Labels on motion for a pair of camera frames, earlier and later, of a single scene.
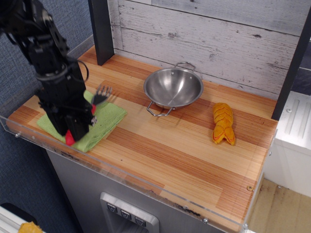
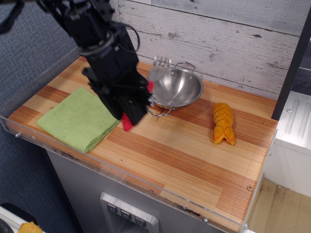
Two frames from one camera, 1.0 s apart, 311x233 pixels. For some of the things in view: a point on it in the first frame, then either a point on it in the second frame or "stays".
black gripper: [62, 93] to [113, 74]
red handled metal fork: [99, 98] to [158, 66]
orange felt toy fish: [223, 116] stays
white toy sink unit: [288, 164] stays
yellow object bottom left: [29, 227] stays
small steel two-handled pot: [169, 88] stays
